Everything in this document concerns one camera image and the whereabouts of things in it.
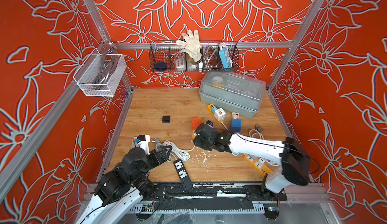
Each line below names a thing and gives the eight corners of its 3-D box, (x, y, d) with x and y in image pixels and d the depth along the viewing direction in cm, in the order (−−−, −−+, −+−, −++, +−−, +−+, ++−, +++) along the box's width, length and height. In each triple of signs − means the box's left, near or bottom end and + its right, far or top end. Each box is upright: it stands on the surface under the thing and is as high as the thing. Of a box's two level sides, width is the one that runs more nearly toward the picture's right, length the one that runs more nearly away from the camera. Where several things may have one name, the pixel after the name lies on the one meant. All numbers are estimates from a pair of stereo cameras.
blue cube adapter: (231, 133, 94) (233, 128, 89) (229, 123, 99) (231, 117, 94) (240, 133, 94) (243, 128, 89) (238, 123, 99) (240, 117, 94)
